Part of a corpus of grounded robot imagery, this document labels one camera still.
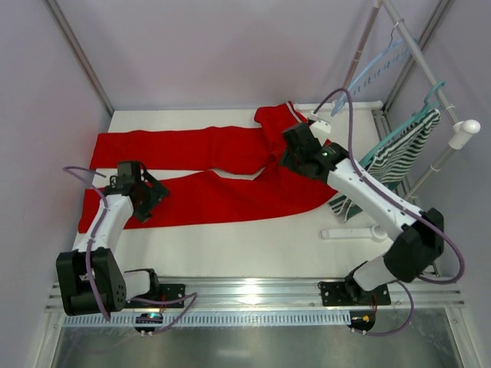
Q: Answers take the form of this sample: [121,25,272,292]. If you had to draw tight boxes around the red trousers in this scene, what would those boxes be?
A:
[90,102,336,229]

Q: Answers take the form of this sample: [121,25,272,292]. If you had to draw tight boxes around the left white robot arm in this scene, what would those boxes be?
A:
[55,161,169,320]

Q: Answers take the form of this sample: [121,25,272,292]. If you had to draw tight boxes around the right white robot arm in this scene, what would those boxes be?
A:
[281,123,444,304]

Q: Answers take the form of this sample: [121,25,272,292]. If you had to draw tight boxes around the teal hanger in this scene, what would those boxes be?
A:
[360,80,446,167]

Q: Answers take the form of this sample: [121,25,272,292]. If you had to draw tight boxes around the light blue hanger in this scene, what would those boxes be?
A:
[344,38,411,98]

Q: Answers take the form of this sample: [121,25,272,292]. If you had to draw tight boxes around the green white striped garment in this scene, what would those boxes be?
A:
[328,109,442,223]

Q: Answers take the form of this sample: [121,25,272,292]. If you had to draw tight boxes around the white clothes rack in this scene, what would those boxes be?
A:
[293,0,482,241]

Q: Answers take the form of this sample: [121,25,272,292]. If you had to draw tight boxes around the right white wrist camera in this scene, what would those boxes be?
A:
[308,117,331,137]

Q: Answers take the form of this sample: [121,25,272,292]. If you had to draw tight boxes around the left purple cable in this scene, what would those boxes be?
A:
[62,165,198,335]

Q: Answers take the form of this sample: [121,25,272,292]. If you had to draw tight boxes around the purple cable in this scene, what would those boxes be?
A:
[62,165,198,335]
[312,87,466,337]

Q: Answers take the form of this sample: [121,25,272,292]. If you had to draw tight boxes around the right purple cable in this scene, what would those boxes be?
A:
[312,87,466,337]

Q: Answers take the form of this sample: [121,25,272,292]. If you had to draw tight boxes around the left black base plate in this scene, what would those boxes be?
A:
[127,283,186,309]

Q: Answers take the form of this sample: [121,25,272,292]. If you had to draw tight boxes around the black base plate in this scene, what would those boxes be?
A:
[318,281,391,307]
[127,283,186,309]

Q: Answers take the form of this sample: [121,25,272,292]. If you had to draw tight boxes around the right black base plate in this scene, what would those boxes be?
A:
[318,281,391,307]

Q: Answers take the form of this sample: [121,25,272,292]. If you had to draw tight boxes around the slotted cable duct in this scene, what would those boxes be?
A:
[62,309,351,328]

